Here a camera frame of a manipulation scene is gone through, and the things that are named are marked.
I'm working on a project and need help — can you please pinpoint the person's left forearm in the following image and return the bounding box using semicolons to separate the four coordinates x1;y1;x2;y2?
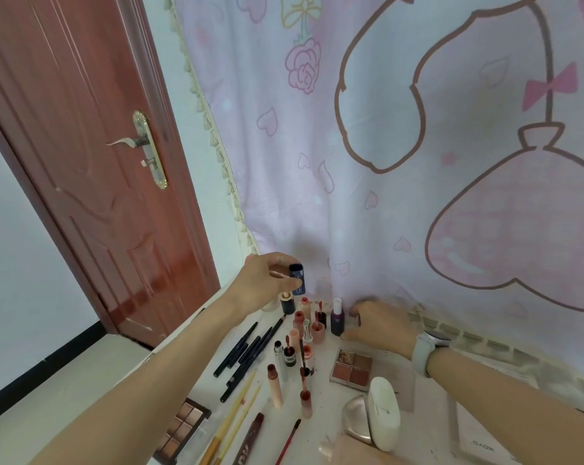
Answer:
29;294;254;465

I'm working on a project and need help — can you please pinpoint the white smartwatch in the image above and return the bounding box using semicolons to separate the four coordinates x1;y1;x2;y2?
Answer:
410;331;453;378

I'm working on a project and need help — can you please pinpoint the orange brown eyeshadow palette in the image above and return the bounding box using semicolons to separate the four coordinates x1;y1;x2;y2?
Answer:
151;397;213;465

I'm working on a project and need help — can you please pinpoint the gold clear compact cap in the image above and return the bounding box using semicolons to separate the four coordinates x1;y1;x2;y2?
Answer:
341;394;373;449

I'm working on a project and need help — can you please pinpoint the navy lipstick cap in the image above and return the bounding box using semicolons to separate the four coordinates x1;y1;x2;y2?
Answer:
288;262;306;296

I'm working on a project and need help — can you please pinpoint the lilac cartoon cloth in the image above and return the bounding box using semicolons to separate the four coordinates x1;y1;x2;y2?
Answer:
165;0;584;417

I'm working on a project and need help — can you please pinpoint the navy lipstick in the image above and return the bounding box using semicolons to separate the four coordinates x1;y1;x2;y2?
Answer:
329;297;347;337

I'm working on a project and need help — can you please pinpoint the person's left hand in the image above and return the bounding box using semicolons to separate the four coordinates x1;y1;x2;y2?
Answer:
223;251;305;325

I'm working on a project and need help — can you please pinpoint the white oval compact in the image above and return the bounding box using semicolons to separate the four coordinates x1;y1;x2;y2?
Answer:
367;376;402;453

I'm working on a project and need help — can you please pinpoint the yellow handled makeup brush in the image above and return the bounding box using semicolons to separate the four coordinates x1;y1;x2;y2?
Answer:
199;370;258;465

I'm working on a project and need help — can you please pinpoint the white table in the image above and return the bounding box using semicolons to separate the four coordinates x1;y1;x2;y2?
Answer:
148;285;584;465

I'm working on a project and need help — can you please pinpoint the brown wooden door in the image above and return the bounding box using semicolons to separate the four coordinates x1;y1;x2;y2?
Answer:
0;0;221;348

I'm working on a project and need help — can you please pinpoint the person's right hand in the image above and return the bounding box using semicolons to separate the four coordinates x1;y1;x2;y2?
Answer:
340;298;421;359

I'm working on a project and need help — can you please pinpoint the black eyeliner pencil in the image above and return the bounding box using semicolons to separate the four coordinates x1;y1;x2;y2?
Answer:
219;314;287;404

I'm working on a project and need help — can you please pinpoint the small red blush palette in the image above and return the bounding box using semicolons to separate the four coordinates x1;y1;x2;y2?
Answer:
329;347;417;412

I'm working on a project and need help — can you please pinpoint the brown lip gloss wand cap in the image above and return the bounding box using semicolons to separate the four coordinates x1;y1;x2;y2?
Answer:
299;377;314;420

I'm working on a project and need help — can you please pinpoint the person's right forearm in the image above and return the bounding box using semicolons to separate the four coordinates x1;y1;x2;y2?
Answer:
427;348;584;465

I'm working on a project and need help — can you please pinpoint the brass door handle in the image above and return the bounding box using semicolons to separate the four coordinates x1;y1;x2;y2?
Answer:
106;110;169;191

